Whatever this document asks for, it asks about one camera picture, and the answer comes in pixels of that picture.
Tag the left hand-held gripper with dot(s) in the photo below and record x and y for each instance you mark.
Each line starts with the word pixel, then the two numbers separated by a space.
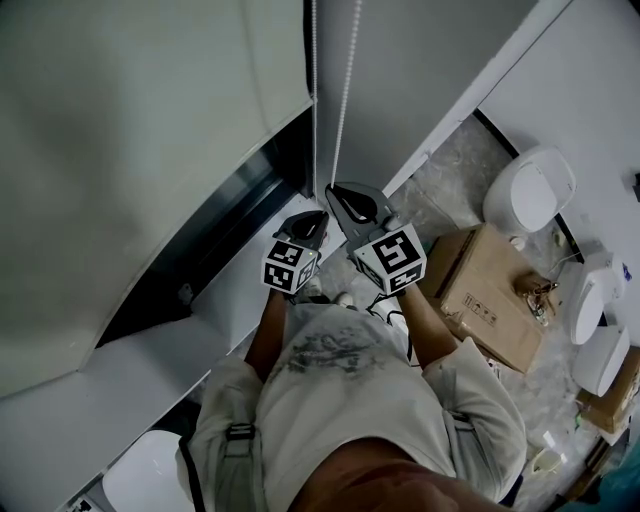
pixel 290 267

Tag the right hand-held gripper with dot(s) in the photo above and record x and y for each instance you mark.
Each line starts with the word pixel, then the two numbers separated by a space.
pixel 392 260

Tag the white roller blind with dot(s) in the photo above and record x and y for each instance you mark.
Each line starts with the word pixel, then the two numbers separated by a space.
pixel 125 125

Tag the person's right forearm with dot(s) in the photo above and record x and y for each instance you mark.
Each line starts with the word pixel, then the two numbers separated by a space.
pixel 430 330

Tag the person's left forearm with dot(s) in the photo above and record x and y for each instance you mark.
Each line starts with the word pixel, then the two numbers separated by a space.
pixel 267 340

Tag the person's left white shoe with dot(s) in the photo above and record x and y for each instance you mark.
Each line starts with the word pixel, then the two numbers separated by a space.
pixel 312 287

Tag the person's white shoe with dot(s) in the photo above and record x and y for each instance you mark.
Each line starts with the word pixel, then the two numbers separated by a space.
pixel 312 287
pixel 344 299

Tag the person's right white shoe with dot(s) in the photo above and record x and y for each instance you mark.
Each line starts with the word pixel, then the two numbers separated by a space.
pixel 344 299

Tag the small grey window latch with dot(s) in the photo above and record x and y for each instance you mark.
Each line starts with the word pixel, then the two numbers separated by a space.
pixel 186 293

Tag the large brown cardboard box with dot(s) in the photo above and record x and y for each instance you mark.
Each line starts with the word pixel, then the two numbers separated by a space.
pixel 485 295

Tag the small white round cap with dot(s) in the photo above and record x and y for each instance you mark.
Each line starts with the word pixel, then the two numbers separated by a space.
pixel 517 242

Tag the person's beige printed shirt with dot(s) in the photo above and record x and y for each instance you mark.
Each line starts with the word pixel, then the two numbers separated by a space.
pixel 350 390

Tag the white toilet with round lid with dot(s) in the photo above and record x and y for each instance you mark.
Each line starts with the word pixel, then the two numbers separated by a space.
pixel 535 192

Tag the bronze faucet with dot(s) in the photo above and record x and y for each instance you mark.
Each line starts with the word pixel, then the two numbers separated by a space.
pixel 535 295

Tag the white window sill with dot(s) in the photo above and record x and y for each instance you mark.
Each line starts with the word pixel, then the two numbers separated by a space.
pixel 125 370

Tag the white toilet lids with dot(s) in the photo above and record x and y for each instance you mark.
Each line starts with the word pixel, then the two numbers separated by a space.
pixel 590 305

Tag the person's face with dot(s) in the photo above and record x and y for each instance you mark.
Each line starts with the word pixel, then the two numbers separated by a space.
pixel 400 485

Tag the plain white toilet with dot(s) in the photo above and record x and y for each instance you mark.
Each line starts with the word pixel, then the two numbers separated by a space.
pixel 600 362

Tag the white plastic seat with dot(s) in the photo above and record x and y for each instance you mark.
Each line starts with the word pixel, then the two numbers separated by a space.
pixel 140 475

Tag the cream plastic part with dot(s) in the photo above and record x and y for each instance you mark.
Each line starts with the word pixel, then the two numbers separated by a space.
pixel 549 461

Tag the small brown cardboard box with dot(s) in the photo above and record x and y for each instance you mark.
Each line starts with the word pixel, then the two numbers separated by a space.
pixel 612 405

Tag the blue disposable head cover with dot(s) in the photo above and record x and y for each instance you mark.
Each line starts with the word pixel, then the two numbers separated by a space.
pixel 625 485

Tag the dark window frame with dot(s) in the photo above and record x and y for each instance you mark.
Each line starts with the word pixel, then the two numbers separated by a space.
pixel 225 210

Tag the black wall fixture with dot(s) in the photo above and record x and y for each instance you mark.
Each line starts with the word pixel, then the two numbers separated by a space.
pixel 636 187

